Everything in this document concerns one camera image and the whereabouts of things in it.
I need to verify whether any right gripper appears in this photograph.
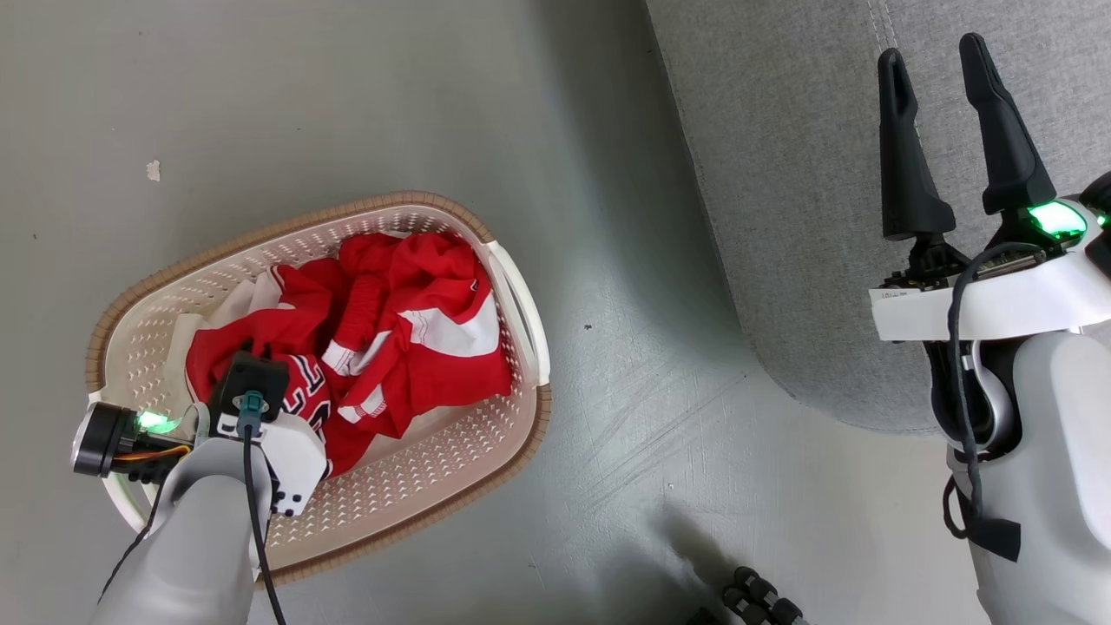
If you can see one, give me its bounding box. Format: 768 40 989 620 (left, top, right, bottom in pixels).
870 32 1111 344

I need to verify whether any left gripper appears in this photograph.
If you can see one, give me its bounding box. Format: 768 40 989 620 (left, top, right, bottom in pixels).
71 401 331 518

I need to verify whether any red garment with diamond emblem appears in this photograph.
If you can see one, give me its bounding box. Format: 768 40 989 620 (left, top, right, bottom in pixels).
185 260 383 478

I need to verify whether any red garment with white panels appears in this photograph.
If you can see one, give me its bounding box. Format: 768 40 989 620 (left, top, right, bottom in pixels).
321 233 513 439

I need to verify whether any beige plastic laundry basket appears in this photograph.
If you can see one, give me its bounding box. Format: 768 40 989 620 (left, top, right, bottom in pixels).
84 190 553 587

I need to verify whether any white cloth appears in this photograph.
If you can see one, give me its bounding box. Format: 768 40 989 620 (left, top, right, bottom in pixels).
165 271 287 400

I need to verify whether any grey fabric sofa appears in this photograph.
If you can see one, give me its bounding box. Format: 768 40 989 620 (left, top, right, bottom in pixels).
644 0 1111 435

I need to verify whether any left camera cable teal plug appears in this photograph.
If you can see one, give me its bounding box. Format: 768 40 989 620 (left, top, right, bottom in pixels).
239 391 289 625

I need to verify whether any right camera cable black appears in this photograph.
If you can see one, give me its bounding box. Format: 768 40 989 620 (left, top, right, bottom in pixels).
942 243 1047 565

